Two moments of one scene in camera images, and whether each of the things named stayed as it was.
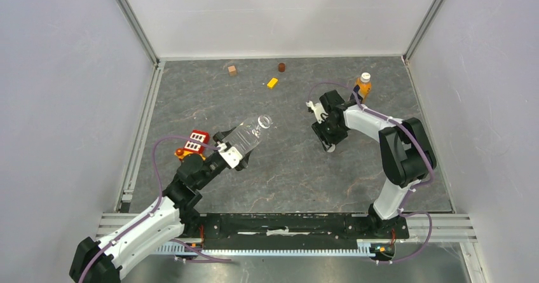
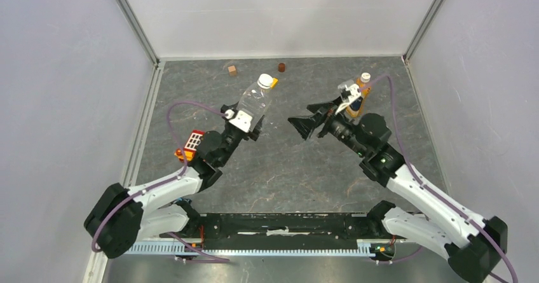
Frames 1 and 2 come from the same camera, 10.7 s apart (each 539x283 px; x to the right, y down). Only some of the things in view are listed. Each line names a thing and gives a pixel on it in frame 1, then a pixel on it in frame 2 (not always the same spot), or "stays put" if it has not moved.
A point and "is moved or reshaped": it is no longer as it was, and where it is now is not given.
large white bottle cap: [332, 149] → [265, 81]
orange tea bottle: [365, 86] stays put
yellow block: [272, 82] stays put
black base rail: [293, 231] stays put
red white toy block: [202, 137] stays put
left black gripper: [220, 135] → [255, 134]
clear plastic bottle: [246, 135] is moved or reshaped
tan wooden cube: [232, 70] stays put
